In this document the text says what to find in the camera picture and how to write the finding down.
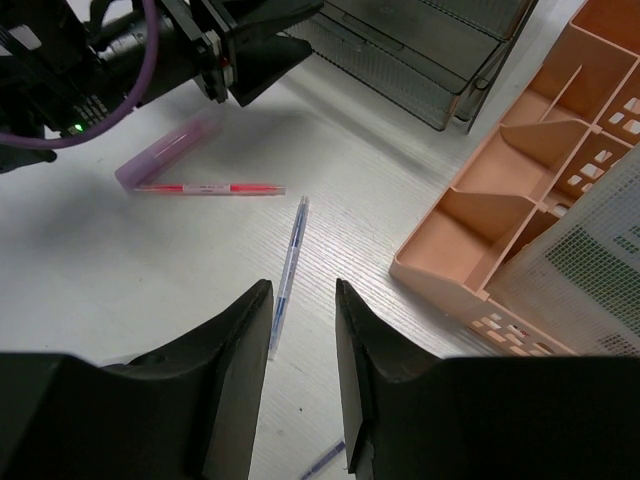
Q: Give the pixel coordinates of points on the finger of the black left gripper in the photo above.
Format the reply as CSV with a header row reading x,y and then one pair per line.
x,y
260,66
251,22

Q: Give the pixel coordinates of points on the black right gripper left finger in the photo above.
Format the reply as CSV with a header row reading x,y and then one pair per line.
x,y
185,410

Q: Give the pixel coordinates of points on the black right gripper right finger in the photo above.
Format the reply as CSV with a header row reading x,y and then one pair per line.
x,y
408,414

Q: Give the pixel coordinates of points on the purple highlighter marker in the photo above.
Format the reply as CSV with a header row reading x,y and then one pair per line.
x,y
145,166

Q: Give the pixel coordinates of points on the red clear pen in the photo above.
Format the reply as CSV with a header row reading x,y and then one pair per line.
x,y
225,189

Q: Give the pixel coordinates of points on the clear acrylic drawer cabinet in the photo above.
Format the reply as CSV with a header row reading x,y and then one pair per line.
x,y
437,60

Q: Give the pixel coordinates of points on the mesh document pouch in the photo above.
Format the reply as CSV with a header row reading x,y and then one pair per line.
x,y
579,280

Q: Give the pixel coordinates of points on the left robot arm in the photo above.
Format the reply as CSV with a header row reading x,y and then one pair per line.
x,y
66,81

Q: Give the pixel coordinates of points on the orange plastic file organizer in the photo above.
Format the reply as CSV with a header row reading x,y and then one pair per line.
x,y
575,119

